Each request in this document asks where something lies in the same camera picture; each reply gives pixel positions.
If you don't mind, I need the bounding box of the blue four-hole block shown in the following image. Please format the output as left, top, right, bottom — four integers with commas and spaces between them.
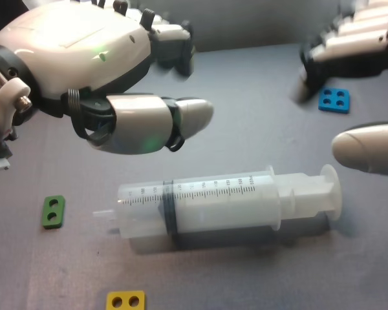
318, 87, 350, 114

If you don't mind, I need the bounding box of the green two-hole block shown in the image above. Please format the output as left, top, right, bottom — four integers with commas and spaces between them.
41, 195, 66, 230

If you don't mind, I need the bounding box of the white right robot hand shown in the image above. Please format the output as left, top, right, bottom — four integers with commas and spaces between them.
289, 0, 388, 177

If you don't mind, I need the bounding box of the large clear plastic syringe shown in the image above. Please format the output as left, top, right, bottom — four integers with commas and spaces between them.
92, 163, 343, 256

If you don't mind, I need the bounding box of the yellow two-hole block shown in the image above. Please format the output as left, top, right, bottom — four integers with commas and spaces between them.
105, 290, 147, 310

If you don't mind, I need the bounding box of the grey table cloth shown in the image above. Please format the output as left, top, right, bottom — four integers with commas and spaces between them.
0, 41, 388, 310

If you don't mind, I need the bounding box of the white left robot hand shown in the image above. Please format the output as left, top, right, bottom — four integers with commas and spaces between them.
0, 0, 215, 156

